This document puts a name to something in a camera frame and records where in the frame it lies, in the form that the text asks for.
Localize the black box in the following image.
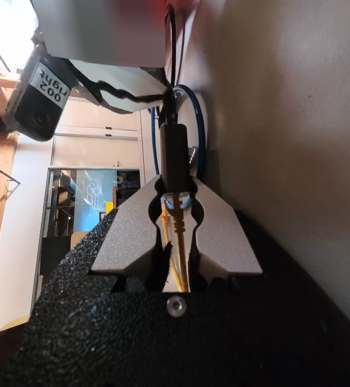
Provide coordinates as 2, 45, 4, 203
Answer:
40, 236, 73, 275

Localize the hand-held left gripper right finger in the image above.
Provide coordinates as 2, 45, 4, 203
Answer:
190, 178, 264, 291

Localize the black ethernet cable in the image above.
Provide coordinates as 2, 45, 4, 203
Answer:
158, 0, 185, 128

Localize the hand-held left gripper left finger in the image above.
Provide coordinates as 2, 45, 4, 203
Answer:
91, 175, 173, 291

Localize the yellow ethernet cable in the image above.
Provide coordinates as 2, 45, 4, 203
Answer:
160, 193, 191, 293

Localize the black network adapter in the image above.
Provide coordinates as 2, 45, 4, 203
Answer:
159, 123, 192, 195

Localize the black wire bracket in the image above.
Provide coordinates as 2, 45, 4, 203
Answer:
0, 157, 21, 200

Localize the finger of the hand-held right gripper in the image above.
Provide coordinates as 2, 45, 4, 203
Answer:
80, 85, 165, 115
69, 59, 168, 99

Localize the glass door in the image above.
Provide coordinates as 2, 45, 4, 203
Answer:
31, 167, 141, 315

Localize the blue ethernet cable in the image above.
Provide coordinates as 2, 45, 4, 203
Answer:
150, 85, 208, 210

